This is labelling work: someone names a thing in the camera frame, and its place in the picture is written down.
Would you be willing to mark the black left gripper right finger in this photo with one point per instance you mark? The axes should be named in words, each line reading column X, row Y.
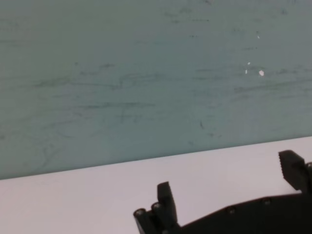
column 296, row 171

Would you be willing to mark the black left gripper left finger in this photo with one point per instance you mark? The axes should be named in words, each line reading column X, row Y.
column 165, row 207

